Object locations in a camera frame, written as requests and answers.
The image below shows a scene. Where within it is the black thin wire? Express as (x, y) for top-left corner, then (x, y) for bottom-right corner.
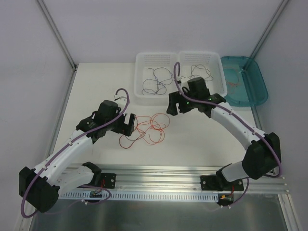
(190, 64), (214, 84)

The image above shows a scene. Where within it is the dark brown thin wire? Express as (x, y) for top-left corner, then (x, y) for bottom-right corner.
(141, 67), (167, 96)

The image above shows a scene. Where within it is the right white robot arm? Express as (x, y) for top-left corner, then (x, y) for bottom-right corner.
(167, 77), (282, 191)

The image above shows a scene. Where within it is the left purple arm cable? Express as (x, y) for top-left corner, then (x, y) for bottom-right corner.
(21, 88), (131, 218)

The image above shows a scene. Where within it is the left white perforated basket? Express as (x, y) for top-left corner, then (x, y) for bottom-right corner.
(134, 52), (177, 106)

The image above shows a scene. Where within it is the white perforated basket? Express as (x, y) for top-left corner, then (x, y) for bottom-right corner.
(134, 52), (177, 106)
(178, 51), (228, 97)

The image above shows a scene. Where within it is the slotted white cable duct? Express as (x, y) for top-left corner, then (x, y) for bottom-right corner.
(60, 190), (218, 203)

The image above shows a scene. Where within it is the right white perforated basket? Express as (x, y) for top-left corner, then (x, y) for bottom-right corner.
(178, 51), (228, 97)

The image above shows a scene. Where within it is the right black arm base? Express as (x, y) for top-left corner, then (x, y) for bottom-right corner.
(200, 175), (244, 192)

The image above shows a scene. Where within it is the blue purple thin wire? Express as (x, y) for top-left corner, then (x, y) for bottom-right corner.
(146, 67), (174, 96)

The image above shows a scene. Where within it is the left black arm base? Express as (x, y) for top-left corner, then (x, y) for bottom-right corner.
(94, 173), (116, 189)

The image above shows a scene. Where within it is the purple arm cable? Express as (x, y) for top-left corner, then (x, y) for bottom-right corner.
(173, 61), (282, 210)
(21, 88), (131, 218)

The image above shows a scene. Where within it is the teal plastic tray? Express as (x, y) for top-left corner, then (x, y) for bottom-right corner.
(221, 56), (268, 107)

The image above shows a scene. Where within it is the aluminium mounting rail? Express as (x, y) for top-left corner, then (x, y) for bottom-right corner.
(33, 163), (289, 193)

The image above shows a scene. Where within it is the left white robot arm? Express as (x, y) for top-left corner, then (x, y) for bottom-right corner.
(18, 97), (135, 218)

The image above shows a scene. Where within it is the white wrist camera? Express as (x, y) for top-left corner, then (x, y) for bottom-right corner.
(114, 95), (127, 105)
(177, 76), (190, 88)

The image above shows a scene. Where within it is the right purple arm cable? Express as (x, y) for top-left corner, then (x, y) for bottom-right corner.
(173, 61), (282, 210)

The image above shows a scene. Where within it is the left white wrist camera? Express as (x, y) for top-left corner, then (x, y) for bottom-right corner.
(114, 95), (127, 105)

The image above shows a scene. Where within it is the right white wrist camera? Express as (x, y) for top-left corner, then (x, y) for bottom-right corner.
(177, 76), (190, 88)

